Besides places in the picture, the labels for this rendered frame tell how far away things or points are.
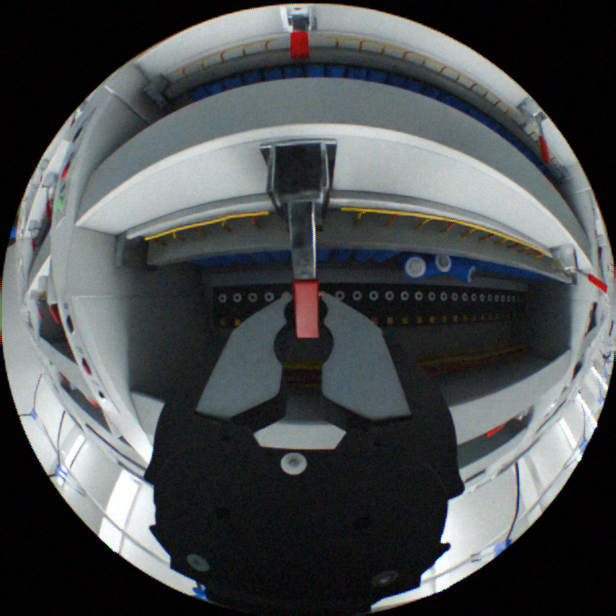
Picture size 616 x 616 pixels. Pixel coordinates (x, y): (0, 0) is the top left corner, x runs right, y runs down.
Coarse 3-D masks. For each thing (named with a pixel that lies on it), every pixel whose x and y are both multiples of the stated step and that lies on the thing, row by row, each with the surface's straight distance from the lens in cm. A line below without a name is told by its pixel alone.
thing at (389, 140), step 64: (192, 128) 10; (256, 128) 8; (320, 128) 8; (384, 128) 8; (448, 128) 11; (128, 192) 12; (192, 192) 12; (256, 192) 12; (384, 192) 12; (448, 192) 13; (512, 192) 13; (128, 256) 18
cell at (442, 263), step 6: (426, 258) 18; (432, 258) 17; (438, 258) 17; (444, 258) 17; (450, 258) 18; (432, 264) 17; (438, 264) 17; (444, 264) 17; (450, 264) 18; (432, 270) 18; (438, 270) 17; (444, 270) 17
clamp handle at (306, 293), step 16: (288, 208) 8; (304, 208) 8; (304, 224) 9; (304, 240) 9; (304, 256) 9; (304, 272) 9; (304, 288) 10; (304, 304) 10; (304, 320) 11; (304, 336) 12
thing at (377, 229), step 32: (192, 224) 14; (224, 224) 15; (256, 224) 13; (352, 224) 14; (384, 224) 14; (416, 224) 15; (448, 224) 16; (160, 256) 18; (192, 256) 17; (480, 256) 18; (512, 256) 22; (544, 256) 29
